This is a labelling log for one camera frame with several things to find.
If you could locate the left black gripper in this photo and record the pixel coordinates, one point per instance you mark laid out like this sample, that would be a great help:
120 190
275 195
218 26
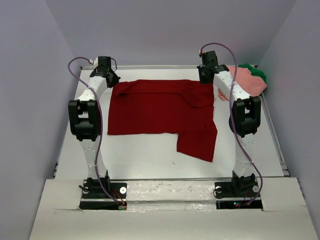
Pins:
115 79

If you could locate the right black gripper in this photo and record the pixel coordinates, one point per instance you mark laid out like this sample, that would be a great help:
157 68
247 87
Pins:
203 81

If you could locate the dark red t shirt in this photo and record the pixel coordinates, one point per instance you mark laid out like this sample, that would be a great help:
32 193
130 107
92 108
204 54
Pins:
182 107

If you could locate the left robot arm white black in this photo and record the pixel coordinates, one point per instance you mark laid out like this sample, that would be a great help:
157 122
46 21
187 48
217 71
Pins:
86 121

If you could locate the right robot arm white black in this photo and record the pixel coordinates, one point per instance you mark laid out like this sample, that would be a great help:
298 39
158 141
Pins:
244 121

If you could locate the green t shirt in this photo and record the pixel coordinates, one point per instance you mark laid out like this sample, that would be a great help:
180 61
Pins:
254 71

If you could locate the pink t shirt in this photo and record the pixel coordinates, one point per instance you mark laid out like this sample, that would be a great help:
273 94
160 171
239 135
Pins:
253 85

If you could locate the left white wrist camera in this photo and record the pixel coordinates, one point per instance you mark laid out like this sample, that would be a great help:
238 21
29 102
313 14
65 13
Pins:
93 62

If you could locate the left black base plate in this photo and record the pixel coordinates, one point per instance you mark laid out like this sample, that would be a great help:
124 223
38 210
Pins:
96 198

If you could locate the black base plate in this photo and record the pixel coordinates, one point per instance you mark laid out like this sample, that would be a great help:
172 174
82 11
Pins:
229 199
96 198

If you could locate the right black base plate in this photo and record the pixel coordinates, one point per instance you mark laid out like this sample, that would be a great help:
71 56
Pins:
229 199

